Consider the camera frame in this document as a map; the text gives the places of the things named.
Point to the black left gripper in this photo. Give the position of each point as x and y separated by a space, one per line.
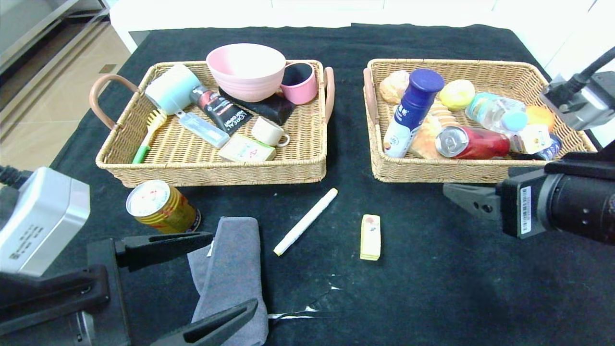
106 293

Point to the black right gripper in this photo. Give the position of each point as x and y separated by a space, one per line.
521 205

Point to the grey towel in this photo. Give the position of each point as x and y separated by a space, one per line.
235 269

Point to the clear water bottle blue label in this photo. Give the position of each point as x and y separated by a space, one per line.
490 111

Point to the small yellow eraser block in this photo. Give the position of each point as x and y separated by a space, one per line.
370 238

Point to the brown round bun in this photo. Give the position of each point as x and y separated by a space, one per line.
393 86

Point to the rectangular wicker basket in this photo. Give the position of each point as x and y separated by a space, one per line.
192 157
480 171

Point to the golden bread loaf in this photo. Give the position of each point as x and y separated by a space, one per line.
426 138

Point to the gold red drink can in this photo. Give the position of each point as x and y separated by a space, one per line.
163 209

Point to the small white yellow carton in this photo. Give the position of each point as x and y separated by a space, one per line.
533 138

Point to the dark blue can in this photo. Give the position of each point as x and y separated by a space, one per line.
552 151

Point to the yellow round fruit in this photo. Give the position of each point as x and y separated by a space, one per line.
456 94

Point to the orange fruit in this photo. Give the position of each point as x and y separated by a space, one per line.
540 116

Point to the blue white milk bottle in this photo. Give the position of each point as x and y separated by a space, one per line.
413 106

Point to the white marker pen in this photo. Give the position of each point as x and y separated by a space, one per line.
305 222

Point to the green white card box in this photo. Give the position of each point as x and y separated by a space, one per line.
246 149

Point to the yellow green brush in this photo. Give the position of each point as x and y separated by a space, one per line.
155 121

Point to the small cream cup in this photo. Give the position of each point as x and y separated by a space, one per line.
265 131

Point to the black cosmetic tube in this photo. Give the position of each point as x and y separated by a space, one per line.
222 114

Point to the black pouch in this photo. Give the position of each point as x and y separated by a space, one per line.
274 109

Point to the light blue cup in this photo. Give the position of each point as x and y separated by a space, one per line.
172 87

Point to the pink mug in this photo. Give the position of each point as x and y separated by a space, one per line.
302 92

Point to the pink bowl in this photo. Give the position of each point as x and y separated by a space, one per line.
245 70

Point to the white table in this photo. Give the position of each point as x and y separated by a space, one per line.
192 20

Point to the steel shelf unit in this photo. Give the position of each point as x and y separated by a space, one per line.
29 29

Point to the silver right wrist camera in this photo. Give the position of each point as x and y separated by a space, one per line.
581 103

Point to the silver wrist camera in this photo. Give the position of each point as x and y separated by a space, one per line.
581 103
43 221

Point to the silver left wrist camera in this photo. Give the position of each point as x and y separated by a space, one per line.
43 221

